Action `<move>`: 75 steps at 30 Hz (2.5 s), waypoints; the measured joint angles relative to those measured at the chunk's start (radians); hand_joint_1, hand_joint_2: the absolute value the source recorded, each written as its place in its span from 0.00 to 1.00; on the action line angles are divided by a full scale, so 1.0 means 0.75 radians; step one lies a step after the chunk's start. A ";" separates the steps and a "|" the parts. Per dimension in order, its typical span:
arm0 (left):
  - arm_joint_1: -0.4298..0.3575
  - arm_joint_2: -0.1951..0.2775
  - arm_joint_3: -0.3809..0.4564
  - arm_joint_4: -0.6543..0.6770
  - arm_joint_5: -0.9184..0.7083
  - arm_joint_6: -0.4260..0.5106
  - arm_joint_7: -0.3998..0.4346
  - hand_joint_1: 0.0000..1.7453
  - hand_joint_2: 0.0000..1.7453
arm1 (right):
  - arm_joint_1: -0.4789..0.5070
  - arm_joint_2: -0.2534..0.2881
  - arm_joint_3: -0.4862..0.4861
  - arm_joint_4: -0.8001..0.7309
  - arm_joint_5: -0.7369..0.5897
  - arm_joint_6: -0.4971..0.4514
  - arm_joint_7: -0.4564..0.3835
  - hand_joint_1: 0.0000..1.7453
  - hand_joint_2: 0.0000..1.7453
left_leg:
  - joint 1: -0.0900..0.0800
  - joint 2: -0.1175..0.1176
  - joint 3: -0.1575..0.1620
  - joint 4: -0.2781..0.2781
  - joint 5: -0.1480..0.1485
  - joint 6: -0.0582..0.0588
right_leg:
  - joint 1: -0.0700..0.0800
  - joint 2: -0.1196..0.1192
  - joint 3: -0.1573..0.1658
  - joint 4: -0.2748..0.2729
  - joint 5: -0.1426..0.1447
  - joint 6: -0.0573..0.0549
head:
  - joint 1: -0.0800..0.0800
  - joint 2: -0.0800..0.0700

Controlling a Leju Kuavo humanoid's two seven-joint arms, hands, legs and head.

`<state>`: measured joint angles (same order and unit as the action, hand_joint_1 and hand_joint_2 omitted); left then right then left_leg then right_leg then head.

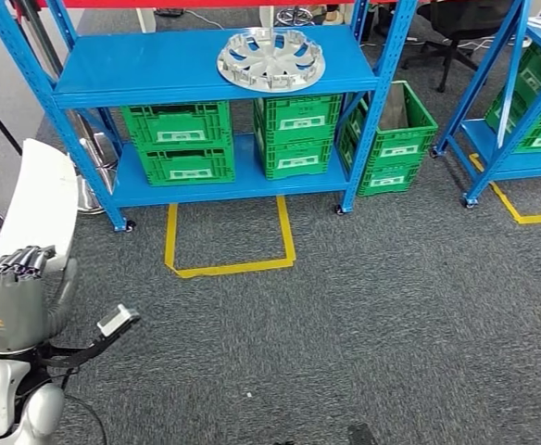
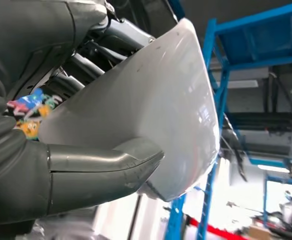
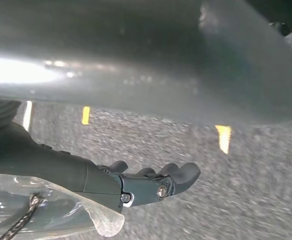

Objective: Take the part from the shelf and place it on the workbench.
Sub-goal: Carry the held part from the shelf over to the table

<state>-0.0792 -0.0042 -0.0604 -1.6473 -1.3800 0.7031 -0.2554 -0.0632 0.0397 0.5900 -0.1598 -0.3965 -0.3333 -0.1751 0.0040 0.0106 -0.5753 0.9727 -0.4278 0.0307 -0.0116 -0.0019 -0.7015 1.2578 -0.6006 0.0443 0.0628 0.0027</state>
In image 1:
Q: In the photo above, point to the white curved plastic part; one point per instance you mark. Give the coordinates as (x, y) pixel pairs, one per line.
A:
(39, 196)

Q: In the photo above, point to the white desk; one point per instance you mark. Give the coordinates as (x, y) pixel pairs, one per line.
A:
(146, 19)

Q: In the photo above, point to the black office chair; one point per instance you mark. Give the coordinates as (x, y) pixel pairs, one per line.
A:
(456, 24)

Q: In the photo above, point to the black camera bracket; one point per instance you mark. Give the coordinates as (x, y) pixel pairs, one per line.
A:
(80, 356)

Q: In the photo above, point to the blue metal shelf rack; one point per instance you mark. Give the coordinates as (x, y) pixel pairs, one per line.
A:
(159, 67)
(484, 135)

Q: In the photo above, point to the grey wheel hubcap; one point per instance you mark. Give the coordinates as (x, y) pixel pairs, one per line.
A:
(270, 61)

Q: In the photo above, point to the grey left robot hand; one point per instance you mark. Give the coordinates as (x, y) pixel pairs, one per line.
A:
(11, 313)

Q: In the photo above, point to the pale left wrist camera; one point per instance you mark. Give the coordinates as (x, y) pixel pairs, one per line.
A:
(115, 319)

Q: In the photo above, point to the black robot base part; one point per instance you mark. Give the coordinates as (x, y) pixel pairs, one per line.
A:
(361, 435)

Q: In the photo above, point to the chrome barrier stanchion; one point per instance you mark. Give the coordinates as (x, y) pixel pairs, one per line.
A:
(89, 196)

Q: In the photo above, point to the yellow floor tape square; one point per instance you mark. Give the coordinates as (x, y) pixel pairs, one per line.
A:
(286, 227)

